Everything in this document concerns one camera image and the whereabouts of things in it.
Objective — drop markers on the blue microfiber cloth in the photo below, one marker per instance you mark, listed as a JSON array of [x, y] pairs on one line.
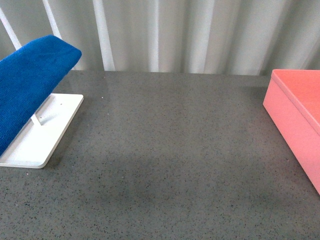
[[27, 77]]

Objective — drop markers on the white rack with wooden bars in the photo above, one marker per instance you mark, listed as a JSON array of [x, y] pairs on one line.
[[38, 139]]

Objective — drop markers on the pink storage box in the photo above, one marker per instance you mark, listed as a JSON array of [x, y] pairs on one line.
[[292, 101]]

